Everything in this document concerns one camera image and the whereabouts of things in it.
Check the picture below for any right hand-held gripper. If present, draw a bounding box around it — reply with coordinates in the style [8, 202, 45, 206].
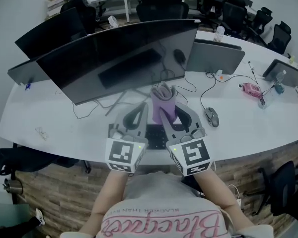
[158, 101, 213, 178]

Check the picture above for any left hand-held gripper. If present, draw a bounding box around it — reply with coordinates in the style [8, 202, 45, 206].
[104, 101, 150, 174]

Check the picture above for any purple cloth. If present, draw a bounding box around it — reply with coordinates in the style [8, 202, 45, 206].
[150, 82, 177, 124]

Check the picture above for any person's left forearm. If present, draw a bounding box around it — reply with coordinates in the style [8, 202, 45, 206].
[78, 170, 130, 234]

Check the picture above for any person's right forearm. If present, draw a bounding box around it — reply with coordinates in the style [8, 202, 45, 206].
[192, 167, 255, 230]

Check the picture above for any gray gaming mouse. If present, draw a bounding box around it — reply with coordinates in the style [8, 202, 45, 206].
[204, 106, 220, 128]

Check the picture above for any large curved black monitor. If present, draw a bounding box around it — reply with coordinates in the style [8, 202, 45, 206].
[36, 18, 202, 106]

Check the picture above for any person's light printed t-shirt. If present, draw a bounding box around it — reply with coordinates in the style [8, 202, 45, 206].
[95, 171, 274, 238]

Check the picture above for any pink device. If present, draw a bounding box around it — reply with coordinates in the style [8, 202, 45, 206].
[238, 82, 263, 99]

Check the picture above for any clear bottle with dark label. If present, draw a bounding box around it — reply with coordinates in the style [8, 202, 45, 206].
[257, 93, 274, 110]

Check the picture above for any clear crumpled wrapper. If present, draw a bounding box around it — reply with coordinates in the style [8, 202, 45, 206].
[35, 126, 50, 141]

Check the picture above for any clear jar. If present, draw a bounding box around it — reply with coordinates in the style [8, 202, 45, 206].
[214, 25, 225, 43]

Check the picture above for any small white desk fan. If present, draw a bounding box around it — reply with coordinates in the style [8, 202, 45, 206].
[107, 15, 119, 30]

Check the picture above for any clear plastic bottle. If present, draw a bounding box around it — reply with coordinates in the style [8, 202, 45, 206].
[275, 69, 288, 87]

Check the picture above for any flat black monitor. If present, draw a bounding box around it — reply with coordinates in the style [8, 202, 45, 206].
[14, 7, 88, 60]

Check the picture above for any group of black office chairs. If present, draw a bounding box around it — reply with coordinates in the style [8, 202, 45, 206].
[60, 0, 293, 56]

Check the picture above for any shiny metal cylinder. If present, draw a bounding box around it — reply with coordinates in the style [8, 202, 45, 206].
[2, 178, 24, 195]

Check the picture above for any flat white box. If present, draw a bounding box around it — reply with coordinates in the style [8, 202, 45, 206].
[46, 0, 68, 19]

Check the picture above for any frosted glass panel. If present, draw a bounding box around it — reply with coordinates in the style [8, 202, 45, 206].
[0, 203, 32, 233]

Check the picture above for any black mouse cord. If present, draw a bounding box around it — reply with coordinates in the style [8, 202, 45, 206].
[200, 72, 217, 109]

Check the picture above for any thin white cable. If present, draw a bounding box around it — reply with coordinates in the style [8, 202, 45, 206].
[175, 92, 241, 202]

